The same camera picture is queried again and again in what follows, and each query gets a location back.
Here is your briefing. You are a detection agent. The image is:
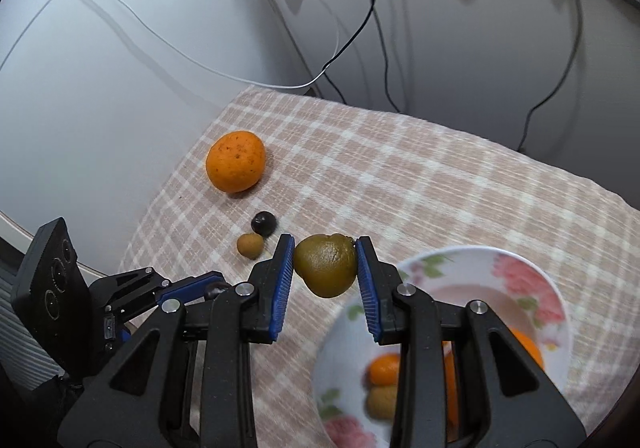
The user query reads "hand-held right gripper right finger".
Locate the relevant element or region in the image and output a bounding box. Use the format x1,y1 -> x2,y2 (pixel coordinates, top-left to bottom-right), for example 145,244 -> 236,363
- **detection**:
356,236 -> 586,448

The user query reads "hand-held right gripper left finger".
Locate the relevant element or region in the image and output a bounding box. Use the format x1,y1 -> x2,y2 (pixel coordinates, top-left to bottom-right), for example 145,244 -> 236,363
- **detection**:
57,234 -> 296,448

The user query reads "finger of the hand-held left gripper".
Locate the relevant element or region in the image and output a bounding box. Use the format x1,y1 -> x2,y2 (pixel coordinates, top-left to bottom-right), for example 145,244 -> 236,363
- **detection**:
89,267 -> 228,305
107,297 -> 211,345

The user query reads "green-brown round fruit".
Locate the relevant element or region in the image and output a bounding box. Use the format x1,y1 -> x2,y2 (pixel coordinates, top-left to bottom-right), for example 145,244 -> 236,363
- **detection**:
293,234 -> 358,299

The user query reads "tan longan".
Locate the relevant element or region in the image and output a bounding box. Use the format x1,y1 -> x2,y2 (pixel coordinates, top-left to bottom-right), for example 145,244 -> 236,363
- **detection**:
367,385 -> 401,421
237,234 -> 264,259

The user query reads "dark round fruit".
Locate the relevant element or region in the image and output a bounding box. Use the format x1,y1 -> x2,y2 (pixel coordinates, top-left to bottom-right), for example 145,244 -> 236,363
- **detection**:
251,211 -> 277,236

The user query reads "small mandarin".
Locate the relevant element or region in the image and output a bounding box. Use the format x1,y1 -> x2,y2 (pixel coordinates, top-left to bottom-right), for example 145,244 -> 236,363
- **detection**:
367,353 -> 403,389

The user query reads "speckled large orange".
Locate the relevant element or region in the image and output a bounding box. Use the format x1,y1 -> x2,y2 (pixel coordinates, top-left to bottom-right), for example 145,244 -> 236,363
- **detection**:
205,131 -> 266,193

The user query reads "white floral plate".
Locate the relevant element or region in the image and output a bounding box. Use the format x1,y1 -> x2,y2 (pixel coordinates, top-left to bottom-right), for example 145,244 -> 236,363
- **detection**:
312,245 -> 571,448

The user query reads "smooth large orange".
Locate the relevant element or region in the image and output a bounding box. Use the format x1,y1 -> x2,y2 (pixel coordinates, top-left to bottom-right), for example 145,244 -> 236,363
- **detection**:
442,328 -> 545,431

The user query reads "pink checked tablecloth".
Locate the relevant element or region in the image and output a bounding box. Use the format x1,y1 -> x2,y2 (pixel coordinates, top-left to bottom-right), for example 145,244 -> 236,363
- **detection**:
117,86 -> 640,448

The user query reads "white refrigerator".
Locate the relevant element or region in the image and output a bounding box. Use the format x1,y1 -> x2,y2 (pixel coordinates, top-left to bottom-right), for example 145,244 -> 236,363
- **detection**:
0,0 -> 323,279

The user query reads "long white cable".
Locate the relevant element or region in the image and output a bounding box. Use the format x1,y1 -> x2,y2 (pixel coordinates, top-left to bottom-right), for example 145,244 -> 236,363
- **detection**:
56,0 -> 341,90

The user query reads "short white cable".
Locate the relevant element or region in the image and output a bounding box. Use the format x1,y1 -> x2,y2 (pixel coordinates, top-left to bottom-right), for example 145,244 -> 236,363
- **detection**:
256,0 -> 323,96

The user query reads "black cable with inline switch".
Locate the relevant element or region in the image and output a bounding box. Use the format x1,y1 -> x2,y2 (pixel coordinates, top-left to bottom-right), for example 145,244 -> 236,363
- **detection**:
517,0 -> 586,153

